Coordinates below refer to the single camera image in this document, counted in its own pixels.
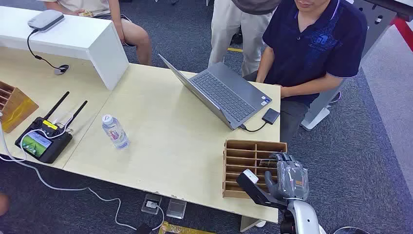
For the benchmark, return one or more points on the short yellow floor tape strip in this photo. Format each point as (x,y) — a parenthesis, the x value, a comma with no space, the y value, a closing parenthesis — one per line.
(235,49)

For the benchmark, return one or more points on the grey perforated panel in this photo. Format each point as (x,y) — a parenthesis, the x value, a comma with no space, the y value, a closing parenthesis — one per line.
(376,22)

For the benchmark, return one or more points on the wooden slotted card holder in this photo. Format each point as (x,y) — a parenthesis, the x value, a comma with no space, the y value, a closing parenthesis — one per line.
(240,161)

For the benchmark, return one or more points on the grey flat box device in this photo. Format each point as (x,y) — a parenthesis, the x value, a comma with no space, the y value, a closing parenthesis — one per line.
(45,20)

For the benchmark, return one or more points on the standing person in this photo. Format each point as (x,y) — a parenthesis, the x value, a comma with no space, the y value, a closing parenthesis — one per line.
(235,29)

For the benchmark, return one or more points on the clear plastic water bottle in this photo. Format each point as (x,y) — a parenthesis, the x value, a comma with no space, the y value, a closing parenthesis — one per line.
(115,132)

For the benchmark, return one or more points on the white stand base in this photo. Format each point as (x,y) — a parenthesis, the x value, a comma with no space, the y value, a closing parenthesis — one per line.
(317,111)

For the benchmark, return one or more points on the wooden holder with amber panel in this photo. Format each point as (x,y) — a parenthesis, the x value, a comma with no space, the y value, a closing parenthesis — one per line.
(16,108)

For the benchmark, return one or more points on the floor power socket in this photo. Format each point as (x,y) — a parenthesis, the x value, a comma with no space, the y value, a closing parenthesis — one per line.
(151,204)

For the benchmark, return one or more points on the black external drive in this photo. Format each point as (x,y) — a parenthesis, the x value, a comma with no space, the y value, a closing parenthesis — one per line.
(271,116)

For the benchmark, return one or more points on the yellow floor tape patch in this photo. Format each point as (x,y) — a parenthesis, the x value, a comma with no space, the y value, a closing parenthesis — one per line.
(180,230)

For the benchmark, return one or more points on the black remote controller with antennas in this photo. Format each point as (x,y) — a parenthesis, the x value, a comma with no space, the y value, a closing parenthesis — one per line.
(43,142)

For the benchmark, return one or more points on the dark card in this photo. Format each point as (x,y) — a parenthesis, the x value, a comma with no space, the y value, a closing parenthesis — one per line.
(267,163)

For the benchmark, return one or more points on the seated person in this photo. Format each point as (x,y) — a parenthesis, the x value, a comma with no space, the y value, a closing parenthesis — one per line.
(316,48)

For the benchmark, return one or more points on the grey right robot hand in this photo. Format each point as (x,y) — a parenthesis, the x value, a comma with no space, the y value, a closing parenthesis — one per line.
(292,181)

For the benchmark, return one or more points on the grey open laptop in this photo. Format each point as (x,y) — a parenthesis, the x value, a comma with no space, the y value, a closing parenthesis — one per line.
(226,93)

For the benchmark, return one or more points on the person with bare knee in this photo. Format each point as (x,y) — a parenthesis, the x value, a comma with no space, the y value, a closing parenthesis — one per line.
(135,35)

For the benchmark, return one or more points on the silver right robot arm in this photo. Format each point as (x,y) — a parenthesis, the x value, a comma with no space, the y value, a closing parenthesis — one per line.
(305,216)

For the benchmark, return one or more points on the white desk riser shelf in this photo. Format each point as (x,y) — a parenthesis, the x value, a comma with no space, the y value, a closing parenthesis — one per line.
(74,38)

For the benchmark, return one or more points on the clear floor socket cover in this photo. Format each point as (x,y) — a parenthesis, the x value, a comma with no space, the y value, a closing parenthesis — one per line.
(176,209)

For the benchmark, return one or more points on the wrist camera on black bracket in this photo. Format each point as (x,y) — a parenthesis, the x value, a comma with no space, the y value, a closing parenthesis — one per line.
(255,189)

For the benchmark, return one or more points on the white desk leg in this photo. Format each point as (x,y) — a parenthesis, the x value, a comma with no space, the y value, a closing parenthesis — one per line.
(251,223)

